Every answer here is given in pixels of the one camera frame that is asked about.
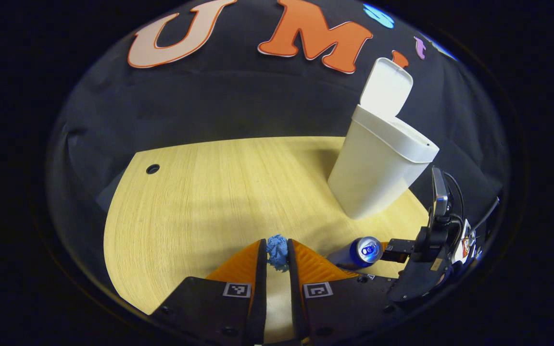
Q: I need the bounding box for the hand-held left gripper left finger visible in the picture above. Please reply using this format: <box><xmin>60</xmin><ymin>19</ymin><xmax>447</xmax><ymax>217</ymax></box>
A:
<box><xmin>152</xmin><ymin>239</ymin><xmax>268</xmax><ymax>346</ymax></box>

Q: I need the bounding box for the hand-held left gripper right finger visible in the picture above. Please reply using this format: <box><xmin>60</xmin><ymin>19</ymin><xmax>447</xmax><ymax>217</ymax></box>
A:
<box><xmin>287</xmin><ymin>239</ymin><xmax>405</xmax><ymax>346</ymax></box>

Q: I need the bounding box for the blue paper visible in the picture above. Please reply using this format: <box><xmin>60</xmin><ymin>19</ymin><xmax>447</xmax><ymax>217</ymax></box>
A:
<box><xmin>265</xmin><ymin>234</ymin><xmax>290</xmax><ymax>273</ymax></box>

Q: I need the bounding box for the blue pop can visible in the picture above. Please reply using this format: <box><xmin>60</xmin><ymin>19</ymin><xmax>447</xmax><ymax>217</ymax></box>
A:
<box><xmin>327</xmin><ymin>236</ymin><xmax>383</xmax><ymax>271</ymax></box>

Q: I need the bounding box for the white desktop garbage bin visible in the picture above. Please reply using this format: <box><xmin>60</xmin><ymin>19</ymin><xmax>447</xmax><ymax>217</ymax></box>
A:
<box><xmin>327</xmin><ymin>57</ymin><xmax>440</xmax><ymax>220</ymax></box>

